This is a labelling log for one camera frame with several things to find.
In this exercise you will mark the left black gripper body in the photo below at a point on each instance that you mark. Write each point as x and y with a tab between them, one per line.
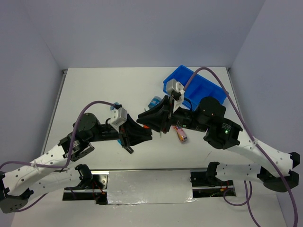
108	133

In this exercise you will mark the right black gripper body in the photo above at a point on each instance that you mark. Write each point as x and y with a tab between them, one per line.
181	117

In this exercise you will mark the blue cap black highlighter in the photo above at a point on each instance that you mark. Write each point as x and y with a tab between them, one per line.
126	146

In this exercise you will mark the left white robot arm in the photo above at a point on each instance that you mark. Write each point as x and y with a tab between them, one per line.
49	172

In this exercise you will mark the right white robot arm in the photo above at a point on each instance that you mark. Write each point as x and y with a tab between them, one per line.
269	166

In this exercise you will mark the pink cap glue tube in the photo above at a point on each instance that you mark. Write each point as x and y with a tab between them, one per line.
182	136

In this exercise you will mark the right blue jar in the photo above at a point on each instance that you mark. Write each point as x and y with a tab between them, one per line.
155	101

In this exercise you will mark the blue jar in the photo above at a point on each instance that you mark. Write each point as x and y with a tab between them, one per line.
155	101
115	106

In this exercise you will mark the left blue jar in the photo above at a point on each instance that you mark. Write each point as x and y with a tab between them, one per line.
115	106

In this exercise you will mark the blue compartment tray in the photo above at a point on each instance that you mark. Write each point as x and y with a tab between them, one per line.
199	88

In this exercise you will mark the silver foil plate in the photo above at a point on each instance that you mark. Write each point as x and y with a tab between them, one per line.
149	187

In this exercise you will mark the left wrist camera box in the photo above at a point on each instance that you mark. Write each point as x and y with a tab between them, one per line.
118	118

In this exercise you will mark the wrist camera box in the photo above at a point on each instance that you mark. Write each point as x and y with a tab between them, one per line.
118	118
175	90

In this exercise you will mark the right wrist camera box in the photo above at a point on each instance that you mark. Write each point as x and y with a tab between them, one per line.
175	90

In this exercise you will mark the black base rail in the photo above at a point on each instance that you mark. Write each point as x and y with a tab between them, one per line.
97	191

